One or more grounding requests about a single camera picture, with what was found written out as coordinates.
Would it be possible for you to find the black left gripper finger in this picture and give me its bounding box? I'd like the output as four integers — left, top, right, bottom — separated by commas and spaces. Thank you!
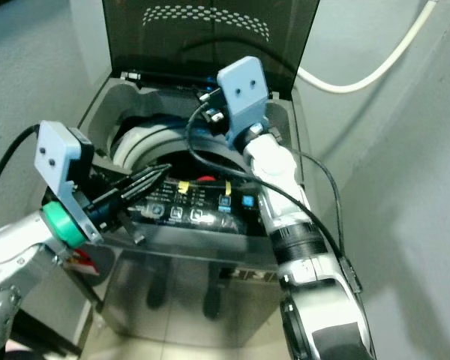
114, 165, 172, 196
109, 172, 170, 215

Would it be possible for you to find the grey top-load washing machine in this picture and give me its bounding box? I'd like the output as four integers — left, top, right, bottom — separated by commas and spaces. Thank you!
82, 0, 323, 353

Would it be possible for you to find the dark smoked washer lid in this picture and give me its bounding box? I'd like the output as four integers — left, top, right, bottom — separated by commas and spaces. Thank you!
101, 0, 321, 85

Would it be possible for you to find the pale blue right wrist camera mount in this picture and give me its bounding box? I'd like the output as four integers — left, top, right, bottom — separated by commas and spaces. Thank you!
216, 56, 273, 148

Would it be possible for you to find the pale blue wrist camera mount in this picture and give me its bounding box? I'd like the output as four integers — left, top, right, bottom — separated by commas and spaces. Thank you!
34, 120, 106, 245
216, 56, 273, 148

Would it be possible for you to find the pale blue left wrist camera mount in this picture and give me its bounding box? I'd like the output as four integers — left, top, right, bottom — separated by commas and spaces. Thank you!
34, 120, 106, 245

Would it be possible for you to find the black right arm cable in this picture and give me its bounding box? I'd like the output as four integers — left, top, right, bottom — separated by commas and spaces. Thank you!
186, 101, 355, 287

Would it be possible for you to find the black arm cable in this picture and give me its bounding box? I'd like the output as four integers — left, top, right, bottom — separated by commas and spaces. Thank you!
186, 101, 355, 287
0, 124, 43, 197

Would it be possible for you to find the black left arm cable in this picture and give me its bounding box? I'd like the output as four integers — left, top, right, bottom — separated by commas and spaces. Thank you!
0, 124, 43, 197

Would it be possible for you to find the white hose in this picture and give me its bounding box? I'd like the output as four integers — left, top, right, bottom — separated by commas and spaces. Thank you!
296, 0, 440, 95

